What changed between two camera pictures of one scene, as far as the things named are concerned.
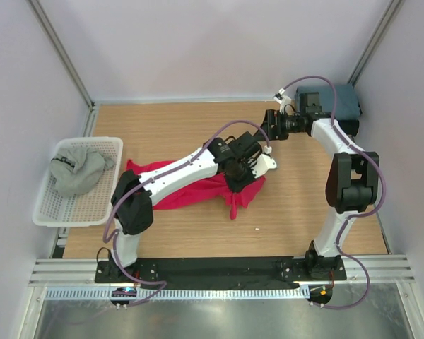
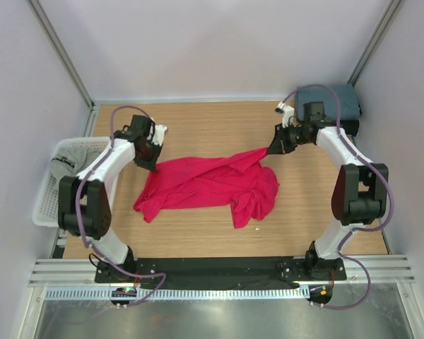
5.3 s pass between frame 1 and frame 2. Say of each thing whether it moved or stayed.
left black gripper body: moved
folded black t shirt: stayed
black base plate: stayed
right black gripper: moved
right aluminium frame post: stayed
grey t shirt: stayed
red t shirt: moved
